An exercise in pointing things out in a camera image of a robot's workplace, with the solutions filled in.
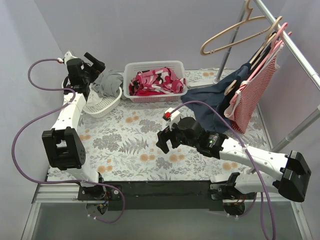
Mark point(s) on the pink hanger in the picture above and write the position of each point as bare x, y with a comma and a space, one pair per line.
275, 43

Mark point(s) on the white rectangular laundry basket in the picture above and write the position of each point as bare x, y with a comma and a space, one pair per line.
131, 70

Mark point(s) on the pink patterned clothes pile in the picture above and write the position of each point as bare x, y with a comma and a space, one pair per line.
161, 81

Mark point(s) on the white cloth in basket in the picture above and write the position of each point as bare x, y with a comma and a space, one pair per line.
94, 96

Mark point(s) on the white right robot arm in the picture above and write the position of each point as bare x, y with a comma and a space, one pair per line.
285, 174

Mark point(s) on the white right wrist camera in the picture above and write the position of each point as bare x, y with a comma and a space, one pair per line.
172, 115

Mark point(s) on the metal clothes rack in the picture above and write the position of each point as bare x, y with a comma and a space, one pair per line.
296, 53

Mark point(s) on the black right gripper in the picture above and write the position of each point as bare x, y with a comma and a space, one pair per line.
166, 136

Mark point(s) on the navy blue hanging garment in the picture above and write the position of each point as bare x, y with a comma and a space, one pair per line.
209, 103

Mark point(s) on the beige hanger on rack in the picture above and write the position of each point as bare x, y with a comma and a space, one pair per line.
269, 36

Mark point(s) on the white oval perforated basket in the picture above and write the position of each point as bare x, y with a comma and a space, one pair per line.
104, 107

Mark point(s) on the grey tank top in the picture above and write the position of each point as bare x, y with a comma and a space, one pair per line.
108, 83

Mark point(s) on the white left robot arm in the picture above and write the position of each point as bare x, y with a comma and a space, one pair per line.
63, 146

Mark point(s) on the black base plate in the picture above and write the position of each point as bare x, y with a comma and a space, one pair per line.
164, 195

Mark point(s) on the red white striped top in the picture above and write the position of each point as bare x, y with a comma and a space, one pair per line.
242, 110

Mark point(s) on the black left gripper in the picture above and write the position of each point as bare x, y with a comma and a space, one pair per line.
92, 66

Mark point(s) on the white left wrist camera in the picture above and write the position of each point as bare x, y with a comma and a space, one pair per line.
68, 56

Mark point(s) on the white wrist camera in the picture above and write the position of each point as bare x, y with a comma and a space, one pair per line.
68, 56
172, 115

